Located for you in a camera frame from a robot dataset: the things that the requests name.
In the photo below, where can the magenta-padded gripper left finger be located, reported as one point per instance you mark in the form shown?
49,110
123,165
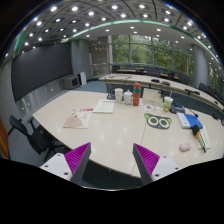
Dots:
61,165

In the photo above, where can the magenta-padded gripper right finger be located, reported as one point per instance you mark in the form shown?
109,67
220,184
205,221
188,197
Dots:
160,166

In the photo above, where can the pink computer mouse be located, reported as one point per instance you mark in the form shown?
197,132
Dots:
185,147

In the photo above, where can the cat-face mouse pad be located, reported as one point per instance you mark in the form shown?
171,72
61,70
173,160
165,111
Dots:
158,121

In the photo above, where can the black office chair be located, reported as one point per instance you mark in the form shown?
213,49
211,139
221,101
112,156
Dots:
36,140

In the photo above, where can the red and white brochure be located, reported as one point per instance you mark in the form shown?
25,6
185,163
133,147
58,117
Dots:
78,118

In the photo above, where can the black handheld microphone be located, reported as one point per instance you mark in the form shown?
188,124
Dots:
196,131

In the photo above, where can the pale paper booklet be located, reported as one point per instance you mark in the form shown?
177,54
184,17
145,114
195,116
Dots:
206,137

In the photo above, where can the blue and white book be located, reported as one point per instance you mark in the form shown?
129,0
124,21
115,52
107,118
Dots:
193,120

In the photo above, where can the black desk microphone unit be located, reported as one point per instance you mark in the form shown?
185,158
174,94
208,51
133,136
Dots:
177,108

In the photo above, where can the green-printed cup with straw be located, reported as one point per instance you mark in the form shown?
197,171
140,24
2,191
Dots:
167,104

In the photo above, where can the white cardboard box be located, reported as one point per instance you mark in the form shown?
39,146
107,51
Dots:
151,96

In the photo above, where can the white printed booklet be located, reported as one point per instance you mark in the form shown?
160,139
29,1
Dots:
104,106

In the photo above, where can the red thermos bottle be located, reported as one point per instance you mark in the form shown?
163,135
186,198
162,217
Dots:
136,95

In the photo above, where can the grey box unit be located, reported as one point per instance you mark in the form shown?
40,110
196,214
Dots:
71,82

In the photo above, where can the long curved conference desk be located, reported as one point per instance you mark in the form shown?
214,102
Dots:
140,80

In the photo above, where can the white standing panel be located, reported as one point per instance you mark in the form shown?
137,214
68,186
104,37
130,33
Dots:
83,78

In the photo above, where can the dark conference chairs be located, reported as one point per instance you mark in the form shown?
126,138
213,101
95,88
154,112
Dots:
203,87

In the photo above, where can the ceiling lights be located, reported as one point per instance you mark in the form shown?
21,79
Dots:
74,8

